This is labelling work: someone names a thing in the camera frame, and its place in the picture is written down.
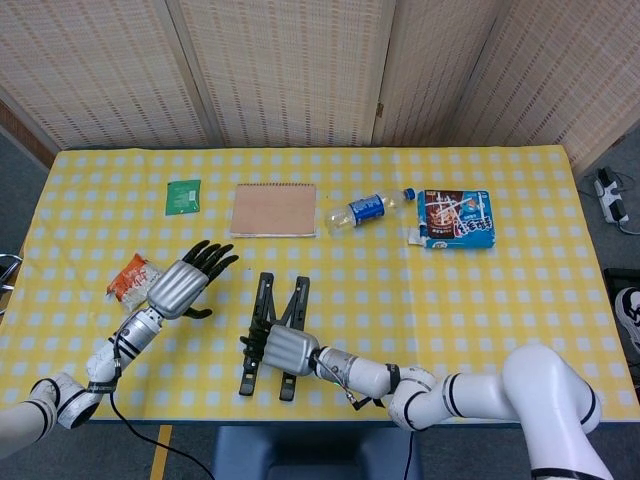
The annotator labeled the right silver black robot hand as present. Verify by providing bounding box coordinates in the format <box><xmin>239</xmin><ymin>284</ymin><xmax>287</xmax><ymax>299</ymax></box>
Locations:
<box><xmin>239</xmin><ymin>322</ymin><xmax>321</xmax><ymax>376</ymax></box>

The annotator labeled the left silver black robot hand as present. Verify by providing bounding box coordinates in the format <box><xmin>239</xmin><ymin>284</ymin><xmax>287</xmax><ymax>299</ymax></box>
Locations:
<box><xmin>146</xmin><ymin>239</ymin><xmax>240</xmax><ymax>321</ymax></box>

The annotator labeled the black folding laptop stand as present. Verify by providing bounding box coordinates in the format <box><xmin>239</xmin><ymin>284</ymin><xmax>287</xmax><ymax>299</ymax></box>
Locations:
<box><xmin>238</xmin><ymin>272</ymin><xmax>312</xmax><ymax>402</ymax></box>

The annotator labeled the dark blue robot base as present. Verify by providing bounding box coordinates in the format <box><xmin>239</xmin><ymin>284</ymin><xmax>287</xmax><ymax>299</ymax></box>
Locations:
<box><xmin>210</xmin><ymin>424</ymin><xmax>424</xmax><ymax>480</ymax></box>

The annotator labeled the orange white snack bag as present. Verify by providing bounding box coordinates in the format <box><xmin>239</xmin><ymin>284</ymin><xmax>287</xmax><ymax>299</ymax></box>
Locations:
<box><xmin>106</xmin><ymin>252</ymin><xmax>167</xmax><ymax>314</ymax></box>

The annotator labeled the green flat packet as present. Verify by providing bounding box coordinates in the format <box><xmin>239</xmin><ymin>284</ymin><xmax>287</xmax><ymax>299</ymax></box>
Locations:
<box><xmin>165</xmin><ymin>179</ymin><xmax>202</xmax><ymax>217</ymax></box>

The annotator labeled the brown spiral notebook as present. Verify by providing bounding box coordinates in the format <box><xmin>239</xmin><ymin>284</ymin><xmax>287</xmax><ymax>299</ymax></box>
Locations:
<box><xmin>230</xmin><ymin>183</ymin><xmax>318</xmax><ymax>239</ymax></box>

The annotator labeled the clear bottle with blue label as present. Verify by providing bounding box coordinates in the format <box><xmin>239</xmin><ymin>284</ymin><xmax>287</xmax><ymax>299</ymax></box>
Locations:
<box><xmin>324</xmin><ymin>187</ymin><xmax>417</xmax><ymax>237</ymax></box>

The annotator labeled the chrome stool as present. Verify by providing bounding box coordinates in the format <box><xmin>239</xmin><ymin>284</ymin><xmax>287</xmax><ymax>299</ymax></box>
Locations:
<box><xmin>0</xmin><ymin>253</ymin><xmax>22</xmax><ymax>306</ymax></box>

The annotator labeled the blue snack box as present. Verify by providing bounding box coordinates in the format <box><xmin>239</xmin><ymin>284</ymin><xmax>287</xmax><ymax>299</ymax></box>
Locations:
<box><xmin>408</xmin><ymin>188</ymin><xmax>497</xmax><ymax>251</ymax></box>

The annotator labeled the yellow white checked tablecloth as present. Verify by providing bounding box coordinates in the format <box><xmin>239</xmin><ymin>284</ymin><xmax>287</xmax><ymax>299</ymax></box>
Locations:
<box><xmin>0</xmin><ymin>145</ymin><xmax>640</xmax><ymax>425</ymax></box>

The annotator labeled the woven folding screen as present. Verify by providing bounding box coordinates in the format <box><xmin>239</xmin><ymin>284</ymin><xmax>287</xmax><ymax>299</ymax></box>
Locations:
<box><xmin>0</xmin><ymin>0</ymin><xmax>640</xmax><ymax>171</ymax></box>

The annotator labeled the white black sneaker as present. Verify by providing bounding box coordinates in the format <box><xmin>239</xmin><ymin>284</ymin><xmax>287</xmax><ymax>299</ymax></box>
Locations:
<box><xmin>614</xmin><ymin>286</ymin><xmax>640</xmax><ymax>356</ymax></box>

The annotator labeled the white power strip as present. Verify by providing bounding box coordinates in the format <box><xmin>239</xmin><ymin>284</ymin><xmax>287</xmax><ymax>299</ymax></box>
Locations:
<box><xmin>593</xmin><ymin>168</ymin><xmax>630</xmax><ymax>225</ymax></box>

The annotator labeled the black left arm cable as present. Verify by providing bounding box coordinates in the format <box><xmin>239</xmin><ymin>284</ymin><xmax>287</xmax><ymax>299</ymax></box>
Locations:
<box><xmin>108</xmin><ymin>344</ymin><xmax>216</xmax><ymax>480</ymax></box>

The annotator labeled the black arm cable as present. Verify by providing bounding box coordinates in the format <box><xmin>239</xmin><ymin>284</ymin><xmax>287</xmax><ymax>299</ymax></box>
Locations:
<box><xmin>108</xmin><ymin>344</ymin><xmax>216</xmax><ymax>480</ymax></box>
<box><xmin>344</xmin><ymin>392</ymin><xmax>417</xmax><ymax>480</ymax></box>

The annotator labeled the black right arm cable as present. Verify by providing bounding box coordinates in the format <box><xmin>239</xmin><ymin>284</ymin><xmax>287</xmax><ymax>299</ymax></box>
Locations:
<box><xmin>344</xmin><ymin>392</ymin><xmax>417</xmax><ymax>480</ymax></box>

